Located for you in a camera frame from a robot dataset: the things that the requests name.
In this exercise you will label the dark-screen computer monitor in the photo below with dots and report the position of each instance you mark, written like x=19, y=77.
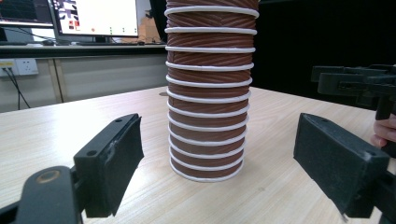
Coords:
x=25, y=11

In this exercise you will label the black curtain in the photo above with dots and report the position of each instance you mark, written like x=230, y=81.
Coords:
x=311, y=31

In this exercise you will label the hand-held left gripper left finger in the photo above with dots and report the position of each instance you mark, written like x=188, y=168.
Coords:
x=106, y=168

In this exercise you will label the black keyboard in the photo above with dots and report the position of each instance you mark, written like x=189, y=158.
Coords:
x=109, y=43

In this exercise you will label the white wall socket with plugs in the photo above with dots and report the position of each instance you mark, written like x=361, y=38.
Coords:
x=7, y=67

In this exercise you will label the brown cardboard box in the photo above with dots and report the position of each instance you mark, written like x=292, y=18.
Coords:
x=149, y=31

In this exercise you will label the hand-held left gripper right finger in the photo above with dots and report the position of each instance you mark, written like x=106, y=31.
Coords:
x=336, y=161

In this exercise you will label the black computer mouse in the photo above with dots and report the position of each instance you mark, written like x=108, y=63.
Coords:
x=48, y=42

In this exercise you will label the white-screen computer monitor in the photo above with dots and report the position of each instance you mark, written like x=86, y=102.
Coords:
x=99, y=15

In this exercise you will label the stack of brown paper cups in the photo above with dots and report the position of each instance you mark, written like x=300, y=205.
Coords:
x=208, y=93

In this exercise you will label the grey background desk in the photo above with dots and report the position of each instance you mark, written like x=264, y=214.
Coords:
x=77, y=49

